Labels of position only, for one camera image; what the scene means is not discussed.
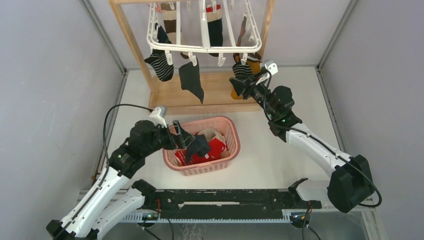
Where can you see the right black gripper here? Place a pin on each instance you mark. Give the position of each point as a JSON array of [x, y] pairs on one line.
[[242, 84]]

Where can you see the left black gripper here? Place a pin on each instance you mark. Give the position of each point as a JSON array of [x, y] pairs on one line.
[[181, 140]]

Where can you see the red snowflake sock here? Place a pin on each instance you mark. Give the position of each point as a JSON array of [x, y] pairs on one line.
[[181, 158]]

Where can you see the dark blue sock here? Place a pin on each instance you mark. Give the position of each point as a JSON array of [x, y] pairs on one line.
[[198, 146]]

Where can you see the wooden hanger stand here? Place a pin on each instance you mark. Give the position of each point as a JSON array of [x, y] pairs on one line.
[[214, 79]]

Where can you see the red white striped sock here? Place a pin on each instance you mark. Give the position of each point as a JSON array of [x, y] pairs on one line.
[[218, 150]]

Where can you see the plain red sock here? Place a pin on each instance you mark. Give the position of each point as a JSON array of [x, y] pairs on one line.
[[196, 159]]

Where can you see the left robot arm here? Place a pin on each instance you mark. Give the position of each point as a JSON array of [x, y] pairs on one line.
[[93, 217]]

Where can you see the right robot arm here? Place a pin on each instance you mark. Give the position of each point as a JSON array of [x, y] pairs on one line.
[[350, 179]]

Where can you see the white plastic sock hanger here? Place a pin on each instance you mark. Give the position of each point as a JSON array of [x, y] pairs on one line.
[[192, 35]]

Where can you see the black striped narrow sock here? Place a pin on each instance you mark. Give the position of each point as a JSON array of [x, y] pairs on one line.
[[242, 71]]

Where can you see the yellow brown striped sock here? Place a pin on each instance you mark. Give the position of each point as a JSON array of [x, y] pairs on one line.
[[253, 66]]

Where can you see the argyle red yellow sock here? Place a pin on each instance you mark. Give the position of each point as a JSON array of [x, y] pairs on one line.
[[242, 41]]

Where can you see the black white striped sock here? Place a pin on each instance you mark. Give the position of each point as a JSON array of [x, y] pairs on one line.
[[158, 61]]

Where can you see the brown beige block sock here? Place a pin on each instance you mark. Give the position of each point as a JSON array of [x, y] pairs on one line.
[[169, 17]]

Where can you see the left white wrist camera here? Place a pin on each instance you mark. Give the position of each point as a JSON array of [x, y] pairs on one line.
[[157, 116]]

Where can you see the black mounting rail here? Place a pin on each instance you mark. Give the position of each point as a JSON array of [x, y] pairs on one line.
[[226, 204]]

